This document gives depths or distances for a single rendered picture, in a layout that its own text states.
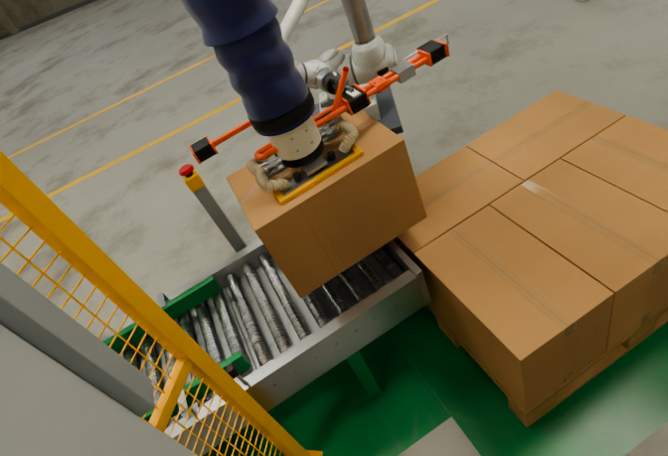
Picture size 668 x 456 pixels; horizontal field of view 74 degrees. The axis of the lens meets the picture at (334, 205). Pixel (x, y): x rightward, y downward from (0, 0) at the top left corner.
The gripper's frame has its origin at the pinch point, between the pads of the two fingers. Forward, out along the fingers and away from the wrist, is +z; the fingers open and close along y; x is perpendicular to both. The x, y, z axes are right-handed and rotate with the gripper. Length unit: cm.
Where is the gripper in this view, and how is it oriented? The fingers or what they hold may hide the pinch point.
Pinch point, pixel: (355, 98)
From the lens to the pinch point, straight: 163.2
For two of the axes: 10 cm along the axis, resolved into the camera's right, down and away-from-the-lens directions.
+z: 4.3, 4.9, -7.6
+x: -8.5, 5.1, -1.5
